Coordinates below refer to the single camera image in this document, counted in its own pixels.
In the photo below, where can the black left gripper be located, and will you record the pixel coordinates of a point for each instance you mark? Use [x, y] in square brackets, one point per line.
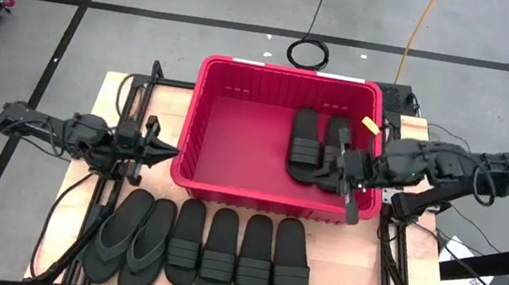
[132, 147]

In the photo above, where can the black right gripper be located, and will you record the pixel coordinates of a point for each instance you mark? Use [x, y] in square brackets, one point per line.
[359, 170]

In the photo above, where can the black banded slide sandal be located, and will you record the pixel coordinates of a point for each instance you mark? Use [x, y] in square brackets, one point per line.
[258, 239]
[188, 223]
[220, 233]
[330, 141]
[307, 130]
[295, 244]

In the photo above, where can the black flip-flop sandal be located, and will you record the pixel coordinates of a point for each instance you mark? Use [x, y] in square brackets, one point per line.
[121, 224]
[153, 228]

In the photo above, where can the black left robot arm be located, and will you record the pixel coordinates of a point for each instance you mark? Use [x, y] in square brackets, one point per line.
[84, 134]

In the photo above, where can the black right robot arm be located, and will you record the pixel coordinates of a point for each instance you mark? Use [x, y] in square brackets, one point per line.
[433, 164]

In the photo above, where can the red ribbed plastic bin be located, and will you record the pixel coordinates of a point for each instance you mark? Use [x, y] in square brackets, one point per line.
[243, 151]

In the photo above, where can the yellow tag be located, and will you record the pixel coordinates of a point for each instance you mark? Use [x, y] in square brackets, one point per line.
[371, 125]

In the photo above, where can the black power box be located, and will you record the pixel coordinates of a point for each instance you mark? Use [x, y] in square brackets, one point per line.
[395, 98]

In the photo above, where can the long white label strip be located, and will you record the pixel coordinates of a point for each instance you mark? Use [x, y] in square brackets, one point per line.
[340, 77]

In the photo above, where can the short white label strip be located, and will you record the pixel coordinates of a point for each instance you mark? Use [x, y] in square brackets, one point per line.
[249, 62]

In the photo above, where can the black diagonal bar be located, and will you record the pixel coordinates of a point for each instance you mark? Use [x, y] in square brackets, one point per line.
[489, 263]

